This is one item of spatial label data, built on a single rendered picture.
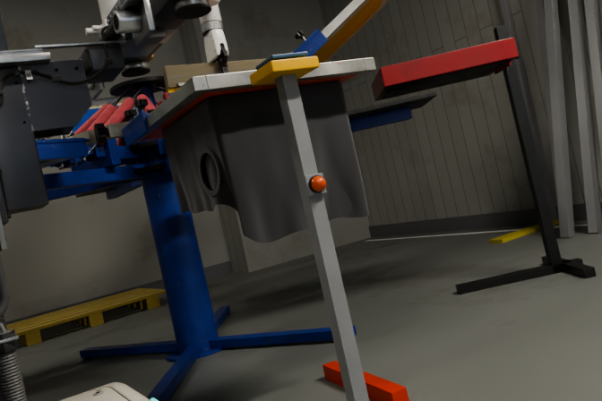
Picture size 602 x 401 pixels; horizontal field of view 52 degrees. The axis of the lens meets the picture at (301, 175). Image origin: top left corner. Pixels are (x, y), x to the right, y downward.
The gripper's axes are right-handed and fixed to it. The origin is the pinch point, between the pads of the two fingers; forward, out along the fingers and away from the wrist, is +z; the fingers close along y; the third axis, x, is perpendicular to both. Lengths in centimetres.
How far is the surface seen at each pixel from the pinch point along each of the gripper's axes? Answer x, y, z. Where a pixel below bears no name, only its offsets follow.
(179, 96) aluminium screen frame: -28.9, 34.0, 13.0
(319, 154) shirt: 9, 37, 36
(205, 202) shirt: -19.9, 11.6, 42.5
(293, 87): -11, 65, 21
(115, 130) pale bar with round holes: -31.5, -35.5, 7.9
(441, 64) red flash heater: 108, -9, 3
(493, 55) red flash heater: 129, 3, 4
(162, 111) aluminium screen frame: -28.8, 16.3, 13.2
